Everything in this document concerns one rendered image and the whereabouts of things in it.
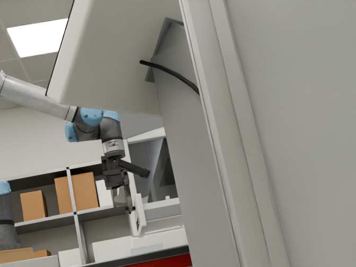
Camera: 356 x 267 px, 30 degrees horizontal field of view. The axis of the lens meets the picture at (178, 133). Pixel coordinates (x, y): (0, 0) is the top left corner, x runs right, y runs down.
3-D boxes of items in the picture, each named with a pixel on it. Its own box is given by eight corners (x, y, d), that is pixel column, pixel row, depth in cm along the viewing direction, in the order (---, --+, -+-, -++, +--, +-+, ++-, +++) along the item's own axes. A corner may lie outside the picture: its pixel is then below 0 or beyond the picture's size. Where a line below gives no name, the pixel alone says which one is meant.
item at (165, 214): (145, 222, 213) (142, 204, 215) (142, 232, 238) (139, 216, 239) (265, 199, 219) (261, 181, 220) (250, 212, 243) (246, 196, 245)
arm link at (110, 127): (91, 117, 237) (114, 115, 240) (97, 147, 234) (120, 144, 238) (97, 109, 230) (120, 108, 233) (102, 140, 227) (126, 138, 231)
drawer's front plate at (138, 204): (141, 227, 211) (135, 193, 214) (138, 238, 239) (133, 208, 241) (147, 226, 211) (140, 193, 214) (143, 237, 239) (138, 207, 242)
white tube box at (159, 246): (132, 259, 247) (130, 249, 248) (132, 260, 255) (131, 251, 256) (165, 252, 248) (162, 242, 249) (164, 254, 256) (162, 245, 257)
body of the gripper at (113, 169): (106, 192, 231) (100, 159, 234) (131, 187, 233) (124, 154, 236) (106, 188, 224) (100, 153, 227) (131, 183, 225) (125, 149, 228)
